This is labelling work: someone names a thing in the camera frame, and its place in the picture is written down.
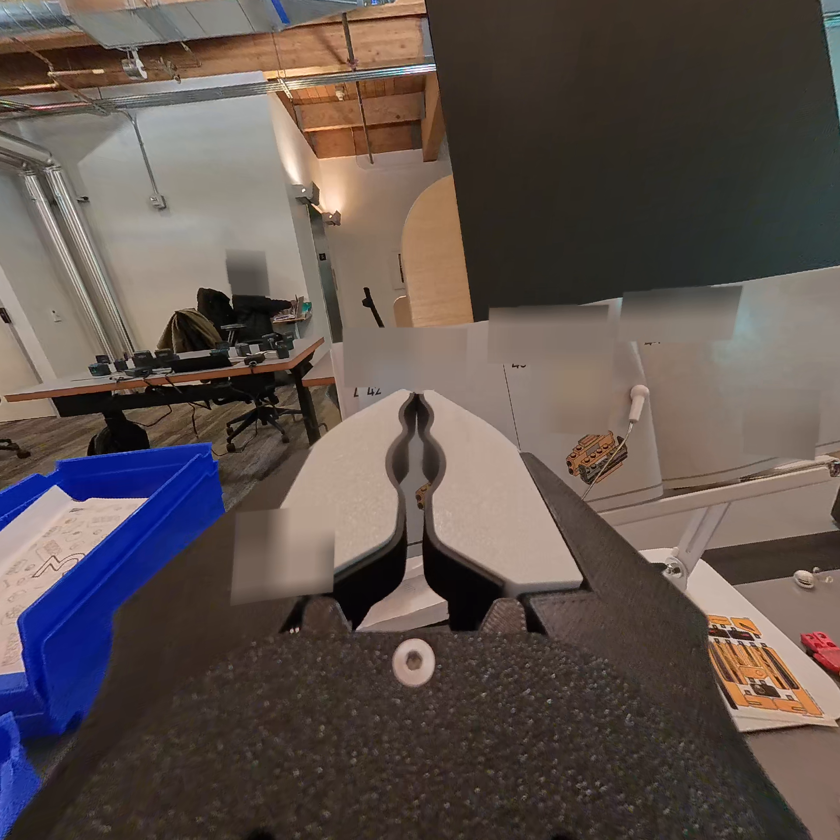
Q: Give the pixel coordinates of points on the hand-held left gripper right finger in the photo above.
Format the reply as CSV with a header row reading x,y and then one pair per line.
x,y
499,505

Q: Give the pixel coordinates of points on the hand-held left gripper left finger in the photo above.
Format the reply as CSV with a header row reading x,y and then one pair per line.
x,y
348,485

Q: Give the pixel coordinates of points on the blue plastic bin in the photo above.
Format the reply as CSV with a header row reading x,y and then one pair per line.
x,y
16,768
170,499

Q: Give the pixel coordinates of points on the wood edged office desk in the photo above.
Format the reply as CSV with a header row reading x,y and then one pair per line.
x,y
197,380

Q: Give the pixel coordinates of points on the grey desk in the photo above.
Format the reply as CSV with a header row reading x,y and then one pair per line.
x,y
800,774

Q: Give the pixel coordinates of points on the black office chair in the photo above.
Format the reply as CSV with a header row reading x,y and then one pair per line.
x,y
262,413

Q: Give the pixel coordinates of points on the black pole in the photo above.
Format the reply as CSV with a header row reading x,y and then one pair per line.
x,y
373,308

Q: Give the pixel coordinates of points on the white instruction booklet stand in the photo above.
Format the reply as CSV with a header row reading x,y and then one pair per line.
x,y
689,407

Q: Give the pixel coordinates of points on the dark hanging jacket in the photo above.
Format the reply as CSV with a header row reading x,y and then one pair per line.
x,y
213,312

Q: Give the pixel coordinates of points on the brown hanging jacket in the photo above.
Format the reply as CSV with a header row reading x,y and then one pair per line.
x,y
187,331

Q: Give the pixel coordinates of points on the group of dark small devices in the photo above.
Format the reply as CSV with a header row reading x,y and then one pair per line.
x,y
164,359

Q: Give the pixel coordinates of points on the black bag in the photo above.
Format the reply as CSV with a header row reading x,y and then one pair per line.
x,y
118,436

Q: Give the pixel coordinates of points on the white printed paper bag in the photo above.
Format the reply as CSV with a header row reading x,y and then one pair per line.
x,y
59,558

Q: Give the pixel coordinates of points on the orange black sticker sheet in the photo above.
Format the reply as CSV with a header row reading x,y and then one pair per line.
x,y
754,669

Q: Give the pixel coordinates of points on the red toy minifigure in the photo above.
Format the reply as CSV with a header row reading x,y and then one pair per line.
x,y
823,649

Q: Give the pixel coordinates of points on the dark panel with wooden rim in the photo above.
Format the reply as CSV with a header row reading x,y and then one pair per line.
x,y
623,144

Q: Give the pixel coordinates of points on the wall lamp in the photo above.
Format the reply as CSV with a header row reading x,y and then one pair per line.
x,y
331,218
307,192

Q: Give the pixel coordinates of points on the silver duct pipes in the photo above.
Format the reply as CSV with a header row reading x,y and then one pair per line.
x,y
65,249

